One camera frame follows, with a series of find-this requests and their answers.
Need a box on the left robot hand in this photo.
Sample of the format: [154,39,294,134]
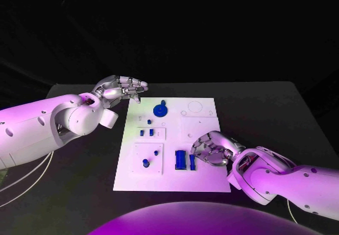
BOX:
[92,74,149,104]

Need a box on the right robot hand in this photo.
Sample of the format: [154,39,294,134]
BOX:
[191,130,246,167]

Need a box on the white task board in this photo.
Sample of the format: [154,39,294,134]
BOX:
[113,97,233,193]

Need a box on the wide blue cylinder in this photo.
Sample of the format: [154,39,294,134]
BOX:
[175,150,188,170]

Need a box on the blue gear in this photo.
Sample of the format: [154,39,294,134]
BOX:
[154,100,169,118]

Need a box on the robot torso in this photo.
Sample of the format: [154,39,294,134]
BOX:
[87,201,330,235]

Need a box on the white cable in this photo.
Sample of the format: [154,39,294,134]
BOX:
[288,199,301,225]
[0,151,53,192]
[0,151,55,208]

